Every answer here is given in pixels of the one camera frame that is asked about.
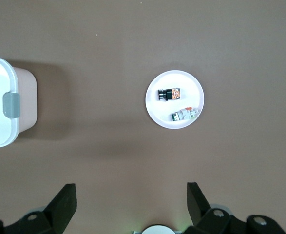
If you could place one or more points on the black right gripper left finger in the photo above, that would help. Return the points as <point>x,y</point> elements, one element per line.
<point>57,209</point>

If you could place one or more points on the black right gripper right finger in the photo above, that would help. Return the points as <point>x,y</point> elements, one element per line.
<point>201,212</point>

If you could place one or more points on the orange push button switch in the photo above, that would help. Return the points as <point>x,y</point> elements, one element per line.
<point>168,95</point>

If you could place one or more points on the pink round plate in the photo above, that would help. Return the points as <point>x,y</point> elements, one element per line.
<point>164,114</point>

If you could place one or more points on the brown table mat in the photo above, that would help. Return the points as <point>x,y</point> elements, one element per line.
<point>108,36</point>

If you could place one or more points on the green white switch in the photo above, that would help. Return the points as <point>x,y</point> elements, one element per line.
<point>184,114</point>

